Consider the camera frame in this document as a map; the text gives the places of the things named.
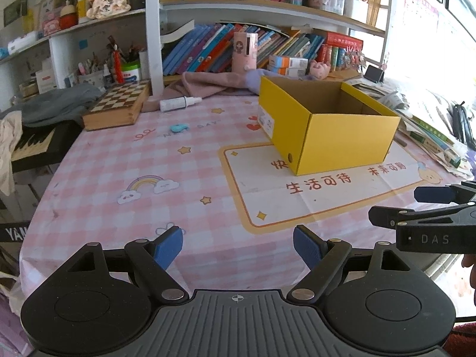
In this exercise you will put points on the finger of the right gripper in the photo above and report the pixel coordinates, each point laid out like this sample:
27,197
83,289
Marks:
437,195

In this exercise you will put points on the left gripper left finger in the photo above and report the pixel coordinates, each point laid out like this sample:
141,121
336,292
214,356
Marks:
149,263

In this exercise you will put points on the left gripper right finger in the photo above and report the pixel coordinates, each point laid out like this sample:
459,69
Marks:
325,260

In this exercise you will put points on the stack of papers magazines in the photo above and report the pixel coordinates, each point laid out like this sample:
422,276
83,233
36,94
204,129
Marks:
425,121

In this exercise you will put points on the pink checkered tablecloth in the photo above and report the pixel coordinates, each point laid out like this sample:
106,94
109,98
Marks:
224,184

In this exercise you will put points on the small light blue clip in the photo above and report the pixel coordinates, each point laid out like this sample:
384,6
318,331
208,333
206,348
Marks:
178,128

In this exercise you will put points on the yellow cardboard box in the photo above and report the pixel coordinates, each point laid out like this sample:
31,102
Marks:
323,126

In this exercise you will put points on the white spray bottle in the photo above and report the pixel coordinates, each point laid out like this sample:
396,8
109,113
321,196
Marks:
179,103

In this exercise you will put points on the wooden chess board box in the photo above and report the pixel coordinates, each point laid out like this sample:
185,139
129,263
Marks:
120,106

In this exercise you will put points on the black piano keyboard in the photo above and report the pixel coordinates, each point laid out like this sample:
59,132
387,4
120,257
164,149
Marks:
44,146

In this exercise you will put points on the grey cloth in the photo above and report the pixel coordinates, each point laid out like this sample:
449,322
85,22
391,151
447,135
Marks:
57,106

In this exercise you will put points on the pink pig plush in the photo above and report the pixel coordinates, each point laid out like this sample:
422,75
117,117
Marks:
319,70

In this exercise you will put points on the pink purple cloth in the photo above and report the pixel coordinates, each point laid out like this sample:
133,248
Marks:
204,85

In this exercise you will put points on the white pen holder cup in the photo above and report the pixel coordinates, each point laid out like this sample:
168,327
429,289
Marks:
95,79

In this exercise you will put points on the green lid white jar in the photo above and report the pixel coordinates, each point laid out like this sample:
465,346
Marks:
131,72

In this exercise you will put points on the orange white medicine boxes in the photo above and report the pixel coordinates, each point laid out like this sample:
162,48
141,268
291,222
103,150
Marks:
288,66

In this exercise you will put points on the red tassel ornament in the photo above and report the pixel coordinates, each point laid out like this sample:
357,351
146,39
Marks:
118,65

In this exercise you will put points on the row of leaning books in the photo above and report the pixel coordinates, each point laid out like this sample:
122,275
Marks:
209,47

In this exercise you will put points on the white shelf frame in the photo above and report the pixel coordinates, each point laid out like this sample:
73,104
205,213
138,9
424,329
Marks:
69,47

